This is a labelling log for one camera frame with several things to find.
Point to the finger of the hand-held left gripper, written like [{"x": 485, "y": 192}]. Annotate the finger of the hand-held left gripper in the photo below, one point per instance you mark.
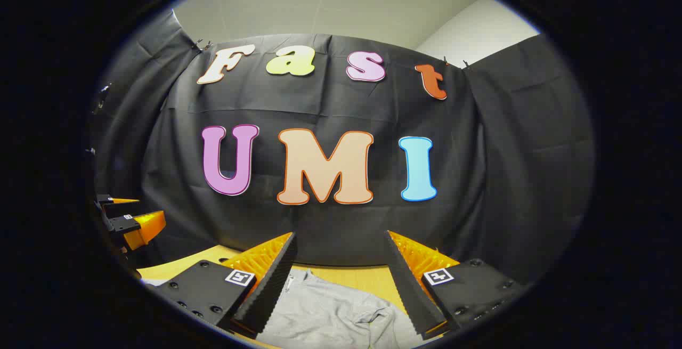
[
  {"x": 138, "y": 227},
  {"x": 109, "y": 200}
]

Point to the grey zip-neck sweatshirt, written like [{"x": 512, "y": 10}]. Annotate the grey zip-neck sweatshirt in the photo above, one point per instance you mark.
[{"x": 330, "y": 311}]

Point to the black backdrop cloth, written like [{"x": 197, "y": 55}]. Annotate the black backdrop cloth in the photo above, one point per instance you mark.
[{"x": 479, "y": 178}]

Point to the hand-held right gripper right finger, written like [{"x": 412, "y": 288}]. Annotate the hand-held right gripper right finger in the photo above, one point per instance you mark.
[{"x": 413, "y": 295}]

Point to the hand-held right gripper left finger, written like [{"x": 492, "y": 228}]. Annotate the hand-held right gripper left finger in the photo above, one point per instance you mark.
[{"x": 272, "y": 290}]

